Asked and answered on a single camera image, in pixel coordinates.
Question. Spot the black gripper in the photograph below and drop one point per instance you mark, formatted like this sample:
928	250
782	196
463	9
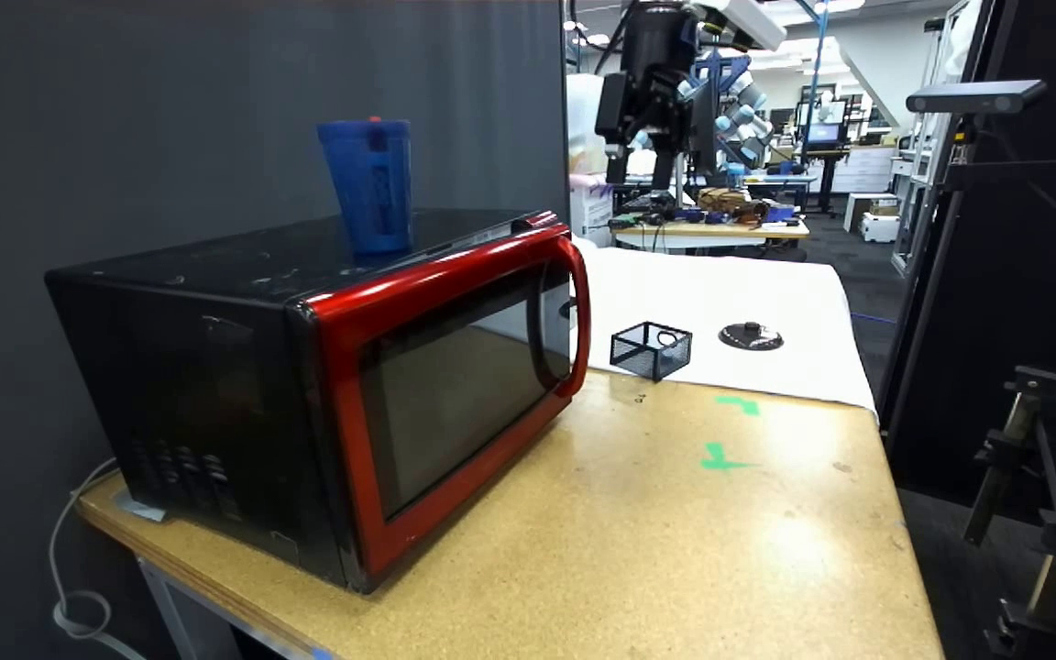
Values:
651	58

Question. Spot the red black microwave door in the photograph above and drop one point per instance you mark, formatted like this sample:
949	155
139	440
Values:
457	390

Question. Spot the white cloth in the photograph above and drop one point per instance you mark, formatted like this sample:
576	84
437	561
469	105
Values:
696	286

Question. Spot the blue plastic cup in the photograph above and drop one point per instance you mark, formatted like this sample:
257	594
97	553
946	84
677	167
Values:
367	183

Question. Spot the black stereo camera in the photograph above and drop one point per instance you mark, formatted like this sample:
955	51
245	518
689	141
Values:
972	96

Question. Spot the light blue pad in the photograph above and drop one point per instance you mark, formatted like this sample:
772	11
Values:
144	506

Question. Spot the black mesh box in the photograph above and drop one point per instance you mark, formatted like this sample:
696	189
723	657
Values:
651	352

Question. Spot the black microwave body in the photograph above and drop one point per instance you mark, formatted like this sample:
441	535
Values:
210	369

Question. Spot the black curtain backdrop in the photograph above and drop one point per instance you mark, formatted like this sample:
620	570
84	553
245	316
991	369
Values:
185	96

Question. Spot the grey table frame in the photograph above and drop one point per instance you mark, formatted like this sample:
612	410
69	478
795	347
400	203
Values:
167	611

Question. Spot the cluttered background table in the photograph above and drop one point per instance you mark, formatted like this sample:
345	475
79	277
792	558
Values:
712	232

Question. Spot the stainless steel bowl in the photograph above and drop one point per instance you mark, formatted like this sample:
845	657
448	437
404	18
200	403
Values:
749	336

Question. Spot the black partition panel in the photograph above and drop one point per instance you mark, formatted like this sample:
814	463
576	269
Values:
1018	281

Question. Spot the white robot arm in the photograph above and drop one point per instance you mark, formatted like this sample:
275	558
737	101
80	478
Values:
740	18

